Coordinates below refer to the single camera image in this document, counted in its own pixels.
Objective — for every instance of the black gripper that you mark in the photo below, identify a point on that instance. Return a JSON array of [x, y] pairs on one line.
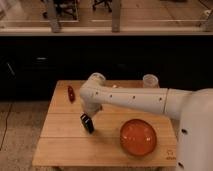
[[87, 123]]

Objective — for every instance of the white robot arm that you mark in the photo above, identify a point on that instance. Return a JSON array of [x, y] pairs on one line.
[[194, 110]]

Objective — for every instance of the red upright eraser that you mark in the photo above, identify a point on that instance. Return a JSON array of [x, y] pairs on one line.
[[71, 94]]

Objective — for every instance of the wooden table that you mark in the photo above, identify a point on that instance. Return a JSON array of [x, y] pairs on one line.
[[65, 142]]

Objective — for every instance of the orange round bowl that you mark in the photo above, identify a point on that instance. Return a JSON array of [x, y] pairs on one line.
[[138, 137]]

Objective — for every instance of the black office chair left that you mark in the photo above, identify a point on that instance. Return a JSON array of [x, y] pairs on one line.
[[66, 7]]

